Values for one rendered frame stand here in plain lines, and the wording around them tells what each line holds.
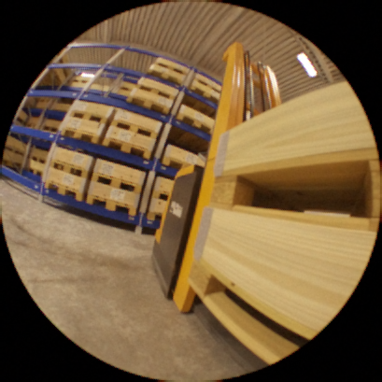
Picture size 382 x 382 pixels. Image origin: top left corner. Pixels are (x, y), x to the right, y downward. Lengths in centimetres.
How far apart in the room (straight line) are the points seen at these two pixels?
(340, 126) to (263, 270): 36
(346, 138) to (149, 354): 89
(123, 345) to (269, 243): 68
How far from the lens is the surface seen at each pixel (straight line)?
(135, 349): 71
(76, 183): 223
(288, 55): 786
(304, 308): 32
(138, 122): 230
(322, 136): 35
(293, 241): 30
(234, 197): 43
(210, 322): 80
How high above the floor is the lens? 65
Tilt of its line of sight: 6 degrees up
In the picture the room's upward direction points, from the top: 14 degrees clockwise
